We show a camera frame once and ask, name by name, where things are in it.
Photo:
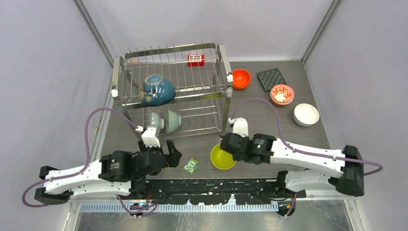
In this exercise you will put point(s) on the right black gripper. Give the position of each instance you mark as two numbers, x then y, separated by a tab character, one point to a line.
237	157

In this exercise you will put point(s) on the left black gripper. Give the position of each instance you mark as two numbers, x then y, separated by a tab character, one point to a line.
174	156

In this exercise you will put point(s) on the yellow bowl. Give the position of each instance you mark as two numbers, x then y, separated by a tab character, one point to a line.
221	159

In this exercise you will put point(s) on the orange plastic bowl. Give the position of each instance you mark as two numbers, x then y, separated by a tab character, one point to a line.
241	77
239	87

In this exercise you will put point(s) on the white bowl red pattern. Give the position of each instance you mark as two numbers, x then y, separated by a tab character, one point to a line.
282	93

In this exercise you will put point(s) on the plain white bowl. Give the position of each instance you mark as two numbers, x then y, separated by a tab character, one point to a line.
306	115

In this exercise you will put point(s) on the dark blue ceramic bowl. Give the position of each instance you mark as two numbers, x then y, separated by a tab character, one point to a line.
156	91

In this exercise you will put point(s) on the metal two-tier dish rack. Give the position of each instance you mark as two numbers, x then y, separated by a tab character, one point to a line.
203	93

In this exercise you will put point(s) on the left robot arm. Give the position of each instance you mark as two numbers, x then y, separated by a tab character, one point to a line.
120	173

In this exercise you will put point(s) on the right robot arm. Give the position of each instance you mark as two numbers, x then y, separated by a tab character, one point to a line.
342	170

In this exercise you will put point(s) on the white plate in rack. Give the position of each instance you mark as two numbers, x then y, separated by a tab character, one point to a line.
156	120

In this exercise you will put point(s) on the green owl puzzle piece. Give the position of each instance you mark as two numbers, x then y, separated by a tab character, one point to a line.
191	165

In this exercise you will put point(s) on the pale green ceramic bowl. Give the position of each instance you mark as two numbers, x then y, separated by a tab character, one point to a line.
172	121

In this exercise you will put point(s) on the dark grey studded baseplate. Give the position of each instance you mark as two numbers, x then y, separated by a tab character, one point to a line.
270	78

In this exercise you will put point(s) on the red white toy block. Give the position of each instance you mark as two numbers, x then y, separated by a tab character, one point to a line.
195	60

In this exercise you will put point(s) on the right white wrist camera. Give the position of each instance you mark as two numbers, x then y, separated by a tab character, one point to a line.
239	126

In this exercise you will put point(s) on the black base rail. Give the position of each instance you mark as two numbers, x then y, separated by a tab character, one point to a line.
209	191

